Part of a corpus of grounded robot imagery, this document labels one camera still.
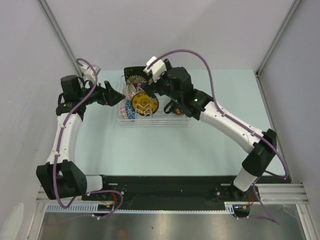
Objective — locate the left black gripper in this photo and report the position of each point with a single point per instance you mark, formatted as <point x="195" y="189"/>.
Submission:
<point x="111" y="96"/>

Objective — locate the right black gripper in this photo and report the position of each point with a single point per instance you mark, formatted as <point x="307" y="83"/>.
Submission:
<point x="163" y="75"/>

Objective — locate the beige patterned bowl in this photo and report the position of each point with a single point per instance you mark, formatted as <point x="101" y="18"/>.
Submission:
<point x="129" y="91"/>

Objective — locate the blue patterned bowl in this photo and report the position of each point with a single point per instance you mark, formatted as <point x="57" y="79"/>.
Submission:
<point x="127" y="113"/>

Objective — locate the red black mug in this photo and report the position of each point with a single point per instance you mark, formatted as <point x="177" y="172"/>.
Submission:
<point x="173" y="107"/>

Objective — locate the black floral square plate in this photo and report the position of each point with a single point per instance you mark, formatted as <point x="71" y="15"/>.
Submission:
<point x="135" y="75"/>

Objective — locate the clear wire dish rack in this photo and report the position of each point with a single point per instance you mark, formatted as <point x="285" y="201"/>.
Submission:
<point x="157" y="119"/>

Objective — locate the yellow black saucer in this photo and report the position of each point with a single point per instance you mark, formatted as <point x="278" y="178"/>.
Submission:
<point x="143" y="105"/>

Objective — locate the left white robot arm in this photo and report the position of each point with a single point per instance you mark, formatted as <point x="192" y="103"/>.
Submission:
<point x="60" y="176"/>

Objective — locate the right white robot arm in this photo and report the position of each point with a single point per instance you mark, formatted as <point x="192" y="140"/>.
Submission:
<point x="259" y="145"/>

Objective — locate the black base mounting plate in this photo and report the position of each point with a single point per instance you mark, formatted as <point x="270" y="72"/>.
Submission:
<point x="166" y="179"/>

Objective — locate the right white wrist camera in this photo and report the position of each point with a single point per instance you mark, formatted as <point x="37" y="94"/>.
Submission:
<point x="155" y="69"/>

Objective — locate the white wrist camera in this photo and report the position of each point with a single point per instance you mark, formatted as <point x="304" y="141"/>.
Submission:
<point x="155" y="69"/>
<point x="87" y="72"/>

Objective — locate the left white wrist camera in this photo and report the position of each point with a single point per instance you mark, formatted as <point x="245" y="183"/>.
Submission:
<point x="87" y="72"/>

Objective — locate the left aluminium corner post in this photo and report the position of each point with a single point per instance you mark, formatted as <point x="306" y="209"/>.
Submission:
<point x="49" y="15"/>

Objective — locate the aluminium corner post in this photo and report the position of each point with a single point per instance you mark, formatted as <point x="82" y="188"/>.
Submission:
<point x="49" y="15"/>
<point x="278" y="36"/>

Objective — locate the white slotted cable duct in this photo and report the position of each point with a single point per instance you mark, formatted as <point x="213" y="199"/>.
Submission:
<point x="97" y="208"/>

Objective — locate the right aluminium corner post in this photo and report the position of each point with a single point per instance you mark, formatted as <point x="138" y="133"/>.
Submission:
<point x="278" y="36"/>

